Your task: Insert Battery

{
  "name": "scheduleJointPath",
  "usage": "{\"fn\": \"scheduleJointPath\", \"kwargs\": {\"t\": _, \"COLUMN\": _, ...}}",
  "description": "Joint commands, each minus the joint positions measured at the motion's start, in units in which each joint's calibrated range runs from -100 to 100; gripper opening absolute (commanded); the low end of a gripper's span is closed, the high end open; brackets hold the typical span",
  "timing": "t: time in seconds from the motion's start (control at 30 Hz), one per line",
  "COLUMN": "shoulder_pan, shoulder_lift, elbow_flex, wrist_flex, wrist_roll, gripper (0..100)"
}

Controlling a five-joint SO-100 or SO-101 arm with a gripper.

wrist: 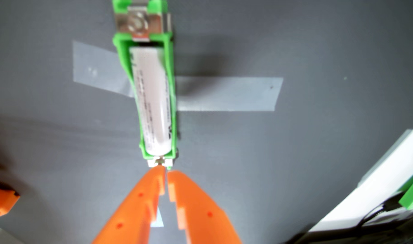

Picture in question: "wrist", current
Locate orange plastic robot part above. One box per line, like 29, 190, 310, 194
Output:
0, 180, 20, 226

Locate white cylindrical battery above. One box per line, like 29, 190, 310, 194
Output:
129, 47, 173, 156

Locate grey table mat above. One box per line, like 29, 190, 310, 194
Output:
0, 0, 413, 244

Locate small white tape square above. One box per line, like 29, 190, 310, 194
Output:
150, 207, 164, 228

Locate green battery holder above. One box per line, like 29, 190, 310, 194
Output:
111, 0, 178, 170

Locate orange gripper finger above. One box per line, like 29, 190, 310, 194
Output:
92, 165, 166, 244
167, 170, 242, 244

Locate black cable with plug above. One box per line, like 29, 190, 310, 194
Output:
357, 193, 404, 228

